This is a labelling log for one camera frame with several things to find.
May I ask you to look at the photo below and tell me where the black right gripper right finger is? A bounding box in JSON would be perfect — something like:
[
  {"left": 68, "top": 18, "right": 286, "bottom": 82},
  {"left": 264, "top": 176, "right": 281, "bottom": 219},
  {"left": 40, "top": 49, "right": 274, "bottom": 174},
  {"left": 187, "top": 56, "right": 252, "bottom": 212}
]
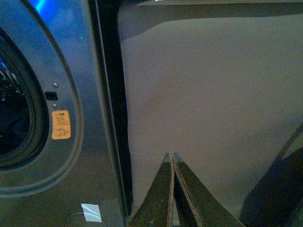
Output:
[{"left": 173, "top": 153, "right": 244, "bottom": 227}]

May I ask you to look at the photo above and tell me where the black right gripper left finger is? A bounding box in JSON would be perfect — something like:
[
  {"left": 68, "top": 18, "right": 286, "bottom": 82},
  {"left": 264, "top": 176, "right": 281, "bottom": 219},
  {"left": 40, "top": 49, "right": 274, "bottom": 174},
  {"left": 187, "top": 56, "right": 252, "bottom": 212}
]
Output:
[{"left": 128, "top": 153, "right": 175, "bottom": 227}]

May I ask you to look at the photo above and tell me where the grey front-load washing machine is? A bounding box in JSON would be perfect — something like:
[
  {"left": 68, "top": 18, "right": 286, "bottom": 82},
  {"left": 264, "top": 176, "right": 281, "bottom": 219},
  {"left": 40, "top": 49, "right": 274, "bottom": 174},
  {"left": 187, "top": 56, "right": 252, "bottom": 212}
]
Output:
[{"left": 0, "top": 0, "right": 126, "bottom": 227}]

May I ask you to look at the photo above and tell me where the white tape piece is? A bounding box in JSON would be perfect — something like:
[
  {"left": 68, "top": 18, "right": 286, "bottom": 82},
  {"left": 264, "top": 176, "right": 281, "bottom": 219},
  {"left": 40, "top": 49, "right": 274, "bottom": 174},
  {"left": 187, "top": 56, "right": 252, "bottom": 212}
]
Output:
[{"left": 81, "top": 203, "right": 102, "bottom": 223}]

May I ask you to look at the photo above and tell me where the grey cabinet side panel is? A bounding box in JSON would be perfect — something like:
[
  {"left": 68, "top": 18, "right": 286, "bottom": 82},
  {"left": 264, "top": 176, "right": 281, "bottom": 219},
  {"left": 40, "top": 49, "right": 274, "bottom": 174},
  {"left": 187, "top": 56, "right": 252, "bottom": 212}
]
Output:
[{"left": 118, "top": 0, "right": 303, "bottom": 217}]

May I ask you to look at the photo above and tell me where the orange warning sticker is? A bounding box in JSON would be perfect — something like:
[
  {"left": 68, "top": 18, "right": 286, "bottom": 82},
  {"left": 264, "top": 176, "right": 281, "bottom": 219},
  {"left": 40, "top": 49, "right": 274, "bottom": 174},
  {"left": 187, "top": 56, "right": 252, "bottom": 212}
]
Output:
[{"left": 52, "top": 110, "right": 71, "bottom": 140}]

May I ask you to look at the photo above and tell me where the steel perforated washer drum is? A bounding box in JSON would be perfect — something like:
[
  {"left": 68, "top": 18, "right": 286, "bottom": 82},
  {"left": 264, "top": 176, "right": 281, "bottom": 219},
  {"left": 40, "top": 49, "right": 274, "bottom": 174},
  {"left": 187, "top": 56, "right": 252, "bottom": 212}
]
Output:
[{"left": 0, "top": 35, "right": 30, "bottom": 155}]

